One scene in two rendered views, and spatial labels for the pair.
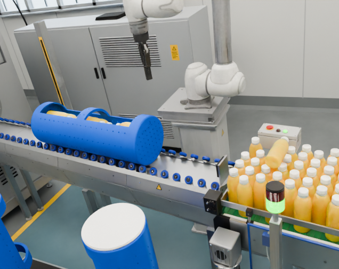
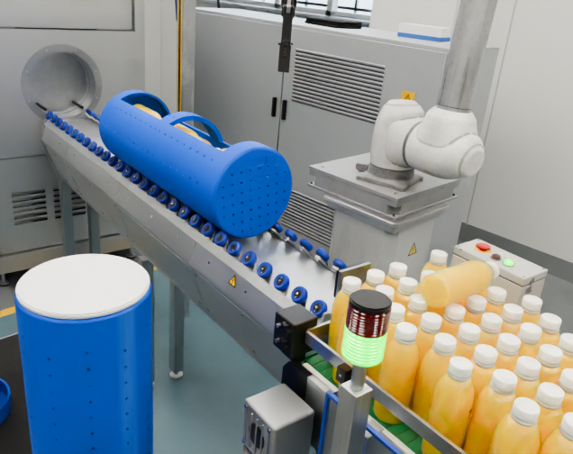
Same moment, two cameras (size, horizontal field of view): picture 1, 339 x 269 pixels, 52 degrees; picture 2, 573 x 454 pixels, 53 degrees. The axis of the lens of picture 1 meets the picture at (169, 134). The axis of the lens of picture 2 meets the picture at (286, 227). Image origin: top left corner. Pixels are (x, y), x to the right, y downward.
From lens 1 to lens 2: 0.56 m
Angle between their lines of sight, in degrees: 14
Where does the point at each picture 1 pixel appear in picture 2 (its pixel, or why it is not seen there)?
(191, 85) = (381, 135)
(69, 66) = (238, 85)
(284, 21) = not seen: outside the picture
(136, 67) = (336, 114)
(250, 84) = (541, 228)
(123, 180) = (188, 251)
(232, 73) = (459, 131)
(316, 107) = not seen: outside the picture
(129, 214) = (123, 278)
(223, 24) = (471, 30)
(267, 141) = not seen: hidden behind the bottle
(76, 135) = (147, 147)
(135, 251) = (88, 341)
